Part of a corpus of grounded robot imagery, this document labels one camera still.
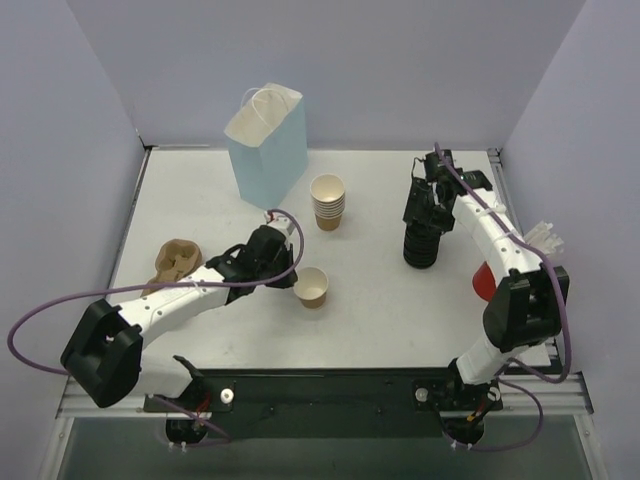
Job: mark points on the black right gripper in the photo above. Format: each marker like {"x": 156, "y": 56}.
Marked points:
{"x": 422, "y": 220}

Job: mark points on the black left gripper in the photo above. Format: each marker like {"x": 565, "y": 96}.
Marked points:
{"x": 282, "y": 270}

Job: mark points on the brown paper coffee cup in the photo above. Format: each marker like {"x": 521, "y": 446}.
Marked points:
{"x": 311, "y": 287}

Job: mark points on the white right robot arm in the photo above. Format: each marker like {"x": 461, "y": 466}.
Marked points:
{"x": 528, "y": 305}

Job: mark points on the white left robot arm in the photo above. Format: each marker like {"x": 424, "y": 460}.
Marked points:
{"x": 105, "y": 353}

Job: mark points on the stack of black lids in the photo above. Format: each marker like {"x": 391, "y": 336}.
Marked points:
{"x": 421, "y": 246}

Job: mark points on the red plastic cup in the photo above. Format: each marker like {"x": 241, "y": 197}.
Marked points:
{"x": 484, "y": 283}

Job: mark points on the stack of brown paper cups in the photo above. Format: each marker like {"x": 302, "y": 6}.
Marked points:
{"x": 328, "y": 196}

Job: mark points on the brown cardboard cup carrier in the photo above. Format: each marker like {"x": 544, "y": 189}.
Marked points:
{"x": 176, "y": 259}

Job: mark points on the light blue paper bag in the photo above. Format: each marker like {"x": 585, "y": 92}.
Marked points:
{"x": 267, "y": 144}

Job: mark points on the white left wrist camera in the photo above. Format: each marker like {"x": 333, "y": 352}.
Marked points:
{"x": 279, "y": 222}

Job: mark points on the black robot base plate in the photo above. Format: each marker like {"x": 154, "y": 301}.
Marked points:
{"x": 321, "y": 403}

